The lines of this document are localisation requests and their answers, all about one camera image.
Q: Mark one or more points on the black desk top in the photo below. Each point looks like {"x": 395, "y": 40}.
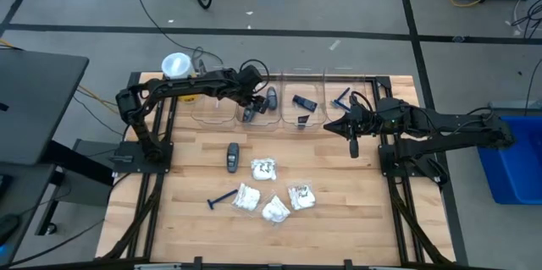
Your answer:
{"x": 38, "y": 105}

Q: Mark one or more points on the grey pouch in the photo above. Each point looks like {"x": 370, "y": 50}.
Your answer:
{"x": 272, "y": 98}

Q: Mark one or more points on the yellow-labelled wipes canister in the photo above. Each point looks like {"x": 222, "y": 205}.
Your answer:
{"x": 178, "y": 67}

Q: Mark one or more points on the blue disposable razor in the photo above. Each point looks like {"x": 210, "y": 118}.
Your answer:
{"x": 222, "y": 199}
{"x": 341, "y": 100}

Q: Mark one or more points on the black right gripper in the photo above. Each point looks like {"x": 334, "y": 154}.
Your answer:
{"x": 364, "y": 124}

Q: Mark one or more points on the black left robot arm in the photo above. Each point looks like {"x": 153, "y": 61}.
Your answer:
{"x": 190, "y": 86}

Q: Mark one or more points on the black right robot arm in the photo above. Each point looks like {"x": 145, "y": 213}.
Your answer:
{"x": 457, "y": 128}

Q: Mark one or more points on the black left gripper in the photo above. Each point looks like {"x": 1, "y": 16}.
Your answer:
{"x": 252, "y": 96}

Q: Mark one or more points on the black desk stand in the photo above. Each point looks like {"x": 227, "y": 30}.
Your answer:
{"x": 80, "y": 164}

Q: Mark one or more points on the black pouch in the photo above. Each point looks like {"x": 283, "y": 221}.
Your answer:
{"x": 303, "y": 122}

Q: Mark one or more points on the blue plastic tote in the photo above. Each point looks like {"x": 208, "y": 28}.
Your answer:
{"x": 516, "y": 164}

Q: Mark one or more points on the clear vanity pack bag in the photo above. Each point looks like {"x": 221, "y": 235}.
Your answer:
{"x": 263, "y": 169}
{"x": 247, "y": 196}
{"x": 275, "y": 210}
{"x": 301, "y": 196}

